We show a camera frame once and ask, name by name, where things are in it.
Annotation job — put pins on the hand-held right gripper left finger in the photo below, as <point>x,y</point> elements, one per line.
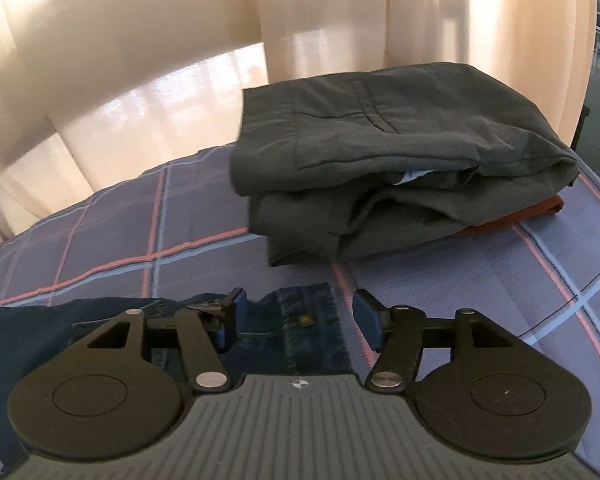
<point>229,321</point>

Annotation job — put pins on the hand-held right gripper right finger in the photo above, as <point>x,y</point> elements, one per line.
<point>368,318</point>

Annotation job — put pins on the blue denim pants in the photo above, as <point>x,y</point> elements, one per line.
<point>290,327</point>

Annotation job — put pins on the dark green folded pants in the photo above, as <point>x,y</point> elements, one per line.
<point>380,160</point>

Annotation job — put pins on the plaid blue bed sheet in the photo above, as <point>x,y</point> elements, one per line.
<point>130,230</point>

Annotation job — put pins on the rust orange folded cloth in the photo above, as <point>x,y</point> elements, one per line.
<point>525,212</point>

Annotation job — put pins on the cream curtain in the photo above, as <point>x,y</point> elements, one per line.
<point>180,50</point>

